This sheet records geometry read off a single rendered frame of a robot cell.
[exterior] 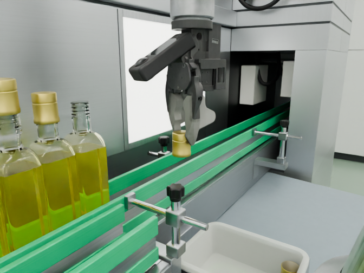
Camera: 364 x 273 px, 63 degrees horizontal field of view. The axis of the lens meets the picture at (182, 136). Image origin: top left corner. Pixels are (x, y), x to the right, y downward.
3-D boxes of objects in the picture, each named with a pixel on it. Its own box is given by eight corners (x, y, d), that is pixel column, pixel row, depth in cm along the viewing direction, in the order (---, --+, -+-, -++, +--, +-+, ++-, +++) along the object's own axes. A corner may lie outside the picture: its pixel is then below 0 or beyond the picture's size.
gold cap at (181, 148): (179, 158, 53) (178, 135, 52) (168, 154, 56) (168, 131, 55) (194, 155, 55) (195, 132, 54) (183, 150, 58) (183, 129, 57)
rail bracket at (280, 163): (252, 174, 113) (255, 115, 107) (298, 183, 104) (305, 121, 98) (247, 177, 109) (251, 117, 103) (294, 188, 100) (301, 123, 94)
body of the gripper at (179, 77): (226, 92, 54) (228, 21, 51) (187, 96, 49) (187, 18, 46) (200, 89, 60) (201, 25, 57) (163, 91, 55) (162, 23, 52)
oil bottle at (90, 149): (94, 231, 58) (85, 125, 53) (114, 240, 55) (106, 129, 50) (69, 245, 54) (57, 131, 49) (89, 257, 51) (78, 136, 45)
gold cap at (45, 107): (51, 118, 46) (48, 90, 45) (64, 121, 44) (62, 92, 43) (28, 122, 44) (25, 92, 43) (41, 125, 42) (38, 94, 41)
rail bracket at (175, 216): (135, 229, 58) (132, 169, 55) (210, 260, 49) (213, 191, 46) (124, 236, 56) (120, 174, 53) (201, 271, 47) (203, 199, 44)
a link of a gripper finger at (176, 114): (199, 137, 60) (204, 92, 56) (174, 141, 56) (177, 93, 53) (190, 131, 62) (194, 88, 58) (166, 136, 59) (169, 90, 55)
